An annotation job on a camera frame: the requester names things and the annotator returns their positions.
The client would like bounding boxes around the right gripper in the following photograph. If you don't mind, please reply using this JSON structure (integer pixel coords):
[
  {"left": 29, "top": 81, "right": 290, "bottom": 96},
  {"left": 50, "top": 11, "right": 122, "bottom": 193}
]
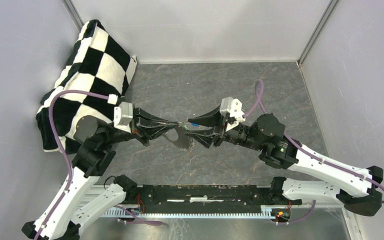
[{"left": 184, "top": 103, "right": 265, "bottom": 151}]

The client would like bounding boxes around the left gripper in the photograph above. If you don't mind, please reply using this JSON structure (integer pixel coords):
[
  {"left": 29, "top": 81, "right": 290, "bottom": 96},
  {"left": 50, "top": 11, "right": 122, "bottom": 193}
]
[{"left": 101, "top": 102, "right": 180, "bottom": 145}]

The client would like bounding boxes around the green tagged key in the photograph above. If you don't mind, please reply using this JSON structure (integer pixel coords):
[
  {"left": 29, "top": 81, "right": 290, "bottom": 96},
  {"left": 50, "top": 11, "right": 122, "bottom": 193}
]
[{"left": 182, "top": 124, "right": 189, "bottom": 131}]

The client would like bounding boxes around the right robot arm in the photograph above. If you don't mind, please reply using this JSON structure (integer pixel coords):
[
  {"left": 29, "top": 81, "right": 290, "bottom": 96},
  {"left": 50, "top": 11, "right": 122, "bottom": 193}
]
[{"left": 186, "top": 108, "right": 383, "bottom": 217}]

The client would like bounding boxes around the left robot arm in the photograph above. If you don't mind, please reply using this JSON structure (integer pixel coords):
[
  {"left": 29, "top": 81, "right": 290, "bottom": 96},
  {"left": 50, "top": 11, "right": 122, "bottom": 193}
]
[{"left": 21, "top": 106, "right": 179, "bottom": 240}]

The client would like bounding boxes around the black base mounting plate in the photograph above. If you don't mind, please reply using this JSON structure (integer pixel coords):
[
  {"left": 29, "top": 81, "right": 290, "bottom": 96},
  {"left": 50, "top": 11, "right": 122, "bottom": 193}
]
[{"left": 119, "top": 184, "right": 302, "bottom": 214}]

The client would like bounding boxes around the black white checkered blanket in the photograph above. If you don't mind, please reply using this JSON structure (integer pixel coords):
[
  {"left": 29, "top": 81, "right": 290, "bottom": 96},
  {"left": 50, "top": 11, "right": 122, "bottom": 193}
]
[{"left": 35, "top": 19, "right": 138, "bottom": 155}]

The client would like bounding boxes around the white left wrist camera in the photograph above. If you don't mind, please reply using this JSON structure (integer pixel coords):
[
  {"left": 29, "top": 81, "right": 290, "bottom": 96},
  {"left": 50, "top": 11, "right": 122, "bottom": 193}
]
[{"left": 113, "top": 101, "right": 134, "bottom": 129}]

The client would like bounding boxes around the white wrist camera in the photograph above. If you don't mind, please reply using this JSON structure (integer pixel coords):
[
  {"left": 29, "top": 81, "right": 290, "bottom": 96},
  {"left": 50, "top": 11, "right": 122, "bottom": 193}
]
[
  {"left": 219, "top": 96, "right": 246, "bottom": 132},
  {"left": 113, "top": 101, "right": 134, "bottom": 129}
]

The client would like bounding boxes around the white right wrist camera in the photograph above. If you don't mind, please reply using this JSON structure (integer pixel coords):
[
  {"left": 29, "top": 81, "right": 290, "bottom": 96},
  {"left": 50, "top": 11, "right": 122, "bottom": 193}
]
[{"left": 219, "top": 96, "right": 246, "bottom": 132}]

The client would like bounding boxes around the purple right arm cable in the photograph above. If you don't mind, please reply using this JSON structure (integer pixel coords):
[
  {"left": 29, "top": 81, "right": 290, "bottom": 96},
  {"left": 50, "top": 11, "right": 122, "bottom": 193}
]
[{"left": 243, "top": 79, "right": 384, "bottom": 226}]

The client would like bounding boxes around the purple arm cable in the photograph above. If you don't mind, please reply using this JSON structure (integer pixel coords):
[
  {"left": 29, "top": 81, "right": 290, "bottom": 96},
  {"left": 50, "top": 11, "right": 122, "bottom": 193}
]
[
  {"left": 243, "top": 79, "right": 384, "bottom": 226},
  {"left": 32, "top": 89, "right": 164, "bottom": 240}
]

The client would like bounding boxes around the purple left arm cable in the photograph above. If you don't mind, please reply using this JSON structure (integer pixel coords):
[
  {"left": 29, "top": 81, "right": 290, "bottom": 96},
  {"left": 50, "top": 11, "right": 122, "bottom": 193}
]
[{"left": 32, "top": 89, "right": 164, "bottom": 240}]

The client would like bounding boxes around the white slotted cable duct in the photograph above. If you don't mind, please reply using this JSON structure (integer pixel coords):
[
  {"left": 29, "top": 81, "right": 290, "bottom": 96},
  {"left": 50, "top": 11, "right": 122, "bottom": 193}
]
[{"left": 101, "top": 207, "right": 275, "bottom": 220}]

